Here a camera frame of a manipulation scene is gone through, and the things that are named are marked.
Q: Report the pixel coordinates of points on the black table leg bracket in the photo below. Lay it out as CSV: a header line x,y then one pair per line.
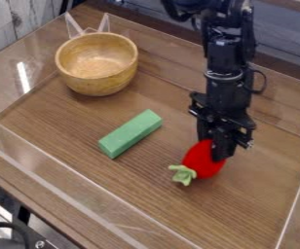
x,y
34,240

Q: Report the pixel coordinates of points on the green rectangular block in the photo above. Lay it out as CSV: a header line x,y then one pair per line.
x,y
130,133

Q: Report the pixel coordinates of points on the red plush strawberry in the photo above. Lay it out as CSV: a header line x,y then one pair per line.
x,y
197,165

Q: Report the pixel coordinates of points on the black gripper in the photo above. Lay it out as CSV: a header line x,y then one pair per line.
x,y
220,109

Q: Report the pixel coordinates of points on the clear acrylic tray wall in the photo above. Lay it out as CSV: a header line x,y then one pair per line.
x,y
121,203

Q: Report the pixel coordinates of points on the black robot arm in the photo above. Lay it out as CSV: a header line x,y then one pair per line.
x,y
225,24

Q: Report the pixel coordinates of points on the wooden bowl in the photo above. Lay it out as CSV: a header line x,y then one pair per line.
x,y
97,63

